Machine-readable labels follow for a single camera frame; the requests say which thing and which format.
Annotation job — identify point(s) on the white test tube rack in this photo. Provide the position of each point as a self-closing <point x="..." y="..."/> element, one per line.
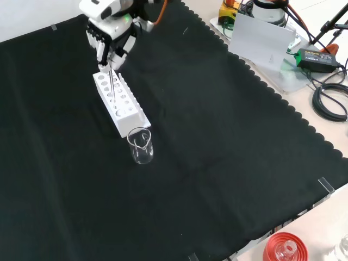
<point x="126" y="119"/>

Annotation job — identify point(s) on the black tripod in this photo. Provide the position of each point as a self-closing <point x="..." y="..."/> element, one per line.
<point x="330" y="24"/>

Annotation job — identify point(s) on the clear glass rod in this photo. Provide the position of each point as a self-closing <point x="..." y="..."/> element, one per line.
<point x="112" y="87"/>

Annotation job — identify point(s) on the pale white board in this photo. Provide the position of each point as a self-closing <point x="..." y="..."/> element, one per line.
<point x="258" y="40"/>

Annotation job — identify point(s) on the clear glass flask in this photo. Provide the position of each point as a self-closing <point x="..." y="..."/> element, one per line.
<point x="286" y="250"/>

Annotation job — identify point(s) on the clear glass vessel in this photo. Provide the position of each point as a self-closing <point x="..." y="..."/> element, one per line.
<point x="343" y="248"/>

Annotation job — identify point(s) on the orange tripod part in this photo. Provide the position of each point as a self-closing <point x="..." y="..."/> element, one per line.
<point x="332" y="49"/>

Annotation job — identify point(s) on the yellow stop button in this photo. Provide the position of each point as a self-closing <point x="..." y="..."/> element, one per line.
<point x="228" y="15"/>

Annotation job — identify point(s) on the black bench cloth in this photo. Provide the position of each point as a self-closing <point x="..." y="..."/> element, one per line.
<point x="204" y="136"/>

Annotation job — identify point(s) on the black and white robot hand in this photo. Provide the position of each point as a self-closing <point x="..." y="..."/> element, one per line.
<point x="114" y="27"/>

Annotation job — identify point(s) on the black green power adapter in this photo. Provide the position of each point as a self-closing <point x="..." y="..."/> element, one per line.
<point x="316" y="61"/>

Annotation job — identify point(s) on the clear cloth clip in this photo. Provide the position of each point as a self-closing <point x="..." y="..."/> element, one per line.
<point x="326" y="185"/>
<point x="192" y="257"/>

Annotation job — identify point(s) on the clear glass beaker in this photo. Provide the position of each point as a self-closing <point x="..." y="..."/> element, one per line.
<point x="141" y="155"/>

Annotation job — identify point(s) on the thin pale thread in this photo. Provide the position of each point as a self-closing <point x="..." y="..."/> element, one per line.
<point x="185" y="30"/>

